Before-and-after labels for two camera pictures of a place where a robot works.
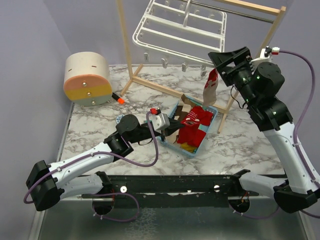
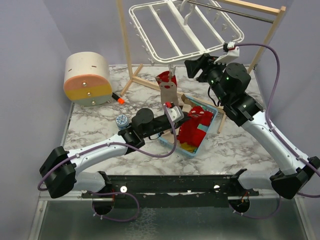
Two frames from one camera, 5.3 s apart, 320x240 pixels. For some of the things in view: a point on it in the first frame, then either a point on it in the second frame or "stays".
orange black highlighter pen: (120, 100) stays
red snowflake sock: (204, 117) stays
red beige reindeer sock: (210, 90) → (168, 87)
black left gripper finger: (177, 123) → (186, 117)
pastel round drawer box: (87, 81) stays
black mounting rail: (175, 191) stays
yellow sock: (187, 147) stays
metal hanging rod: (229, 11) stays
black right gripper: (221, 59) → (206, 62)
